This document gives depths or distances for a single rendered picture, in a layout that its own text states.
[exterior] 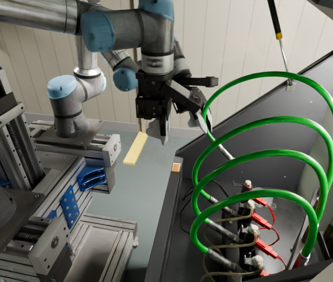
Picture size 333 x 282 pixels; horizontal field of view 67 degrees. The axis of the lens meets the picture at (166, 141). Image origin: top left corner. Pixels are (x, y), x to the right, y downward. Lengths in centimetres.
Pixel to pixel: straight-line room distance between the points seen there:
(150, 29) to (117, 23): 7
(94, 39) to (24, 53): 287
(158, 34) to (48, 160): 82
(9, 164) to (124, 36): 66
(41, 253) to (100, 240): 98
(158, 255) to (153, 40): 58
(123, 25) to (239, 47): 211
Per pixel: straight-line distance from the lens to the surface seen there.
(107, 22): 53
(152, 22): 56
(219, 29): 255
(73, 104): 110
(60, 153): 123
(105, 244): 174
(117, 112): 307
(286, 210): 115
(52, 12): 63
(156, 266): 77
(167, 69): 59
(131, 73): 81
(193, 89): 83
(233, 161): 52
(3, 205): 85
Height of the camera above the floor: 162
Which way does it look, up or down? 34 degrees down
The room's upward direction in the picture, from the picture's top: straight up
